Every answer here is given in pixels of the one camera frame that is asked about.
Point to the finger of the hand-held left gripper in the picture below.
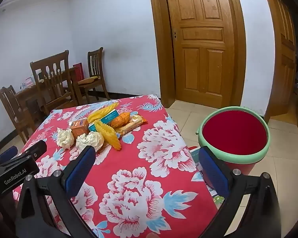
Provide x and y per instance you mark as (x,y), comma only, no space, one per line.
(38,147)
(7,153)

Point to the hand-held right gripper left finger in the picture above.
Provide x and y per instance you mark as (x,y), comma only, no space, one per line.
(80,171)

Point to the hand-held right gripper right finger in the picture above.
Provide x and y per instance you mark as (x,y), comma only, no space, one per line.
(213,174)

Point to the white tissue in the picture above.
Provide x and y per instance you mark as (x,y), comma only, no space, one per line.
(64,138)
(95,140)
(81,142)

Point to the orange cardboard box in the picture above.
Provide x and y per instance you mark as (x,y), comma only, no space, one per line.
(79,129)

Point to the yellow corrugated wrapper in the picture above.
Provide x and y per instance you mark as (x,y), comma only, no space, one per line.
(96,115)
(109,133)

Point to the red bin with green rim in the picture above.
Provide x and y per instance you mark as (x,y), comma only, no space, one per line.
(236,131)

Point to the white and teal medicine box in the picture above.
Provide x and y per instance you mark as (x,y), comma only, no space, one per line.
(109,117)

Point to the orange snack packet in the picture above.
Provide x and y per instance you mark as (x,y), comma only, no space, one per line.
(120,120)

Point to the long biscuit packet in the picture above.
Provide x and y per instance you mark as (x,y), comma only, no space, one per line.
(134,124)

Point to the green printed box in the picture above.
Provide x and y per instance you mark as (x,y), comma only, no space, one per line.
(217,195)

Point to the teal cardboard box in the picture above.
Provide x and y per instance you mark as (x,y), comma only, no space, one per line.
(196,156)

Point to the red floral tablecloth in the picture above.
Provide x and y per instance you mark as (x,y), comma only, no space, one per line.
(106,161)

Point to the wooden dining table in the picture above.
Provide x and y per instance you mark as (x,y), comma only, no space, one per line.
(29,93)

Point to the pink packet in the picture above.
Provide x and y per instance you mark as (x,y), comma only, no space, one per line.
(28,82)

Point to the yellow seat cushion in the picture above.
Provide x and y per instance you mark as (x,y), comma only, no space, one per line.
(89,80)

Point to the red gift box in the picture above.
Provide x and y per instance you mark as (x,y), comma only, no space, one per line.
(79,72)

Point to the wooden chair with cushion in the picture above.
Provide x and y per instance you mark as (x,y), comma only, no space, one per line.
(95,59)

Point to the panelled wooden door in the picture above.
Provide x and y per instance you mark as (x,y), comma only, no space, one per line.
(201,54)

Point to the open wooden door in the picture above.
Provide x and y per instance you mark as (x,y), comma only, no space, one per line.
(285,54)

